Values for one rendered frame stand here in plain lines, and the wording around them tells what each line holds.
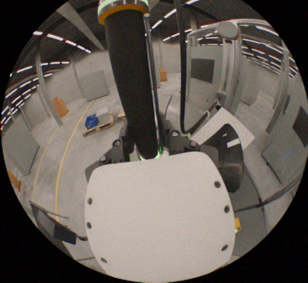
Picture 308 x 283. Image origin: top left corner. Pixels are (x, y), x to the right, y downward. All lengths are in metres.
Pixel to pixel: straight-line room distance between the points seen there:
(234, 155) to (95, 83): 7.35
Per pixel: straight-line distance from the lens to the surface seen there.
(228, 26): 0.80
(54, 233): 0.73
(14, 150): 6.10
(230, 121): 0.53
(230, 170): 0.20
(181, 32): 0.16
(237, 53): 0.87
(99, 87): 7.31
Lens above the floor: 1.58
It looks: 40 degrees down
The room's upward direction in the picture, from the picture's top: 7 degrees counter-clockwise
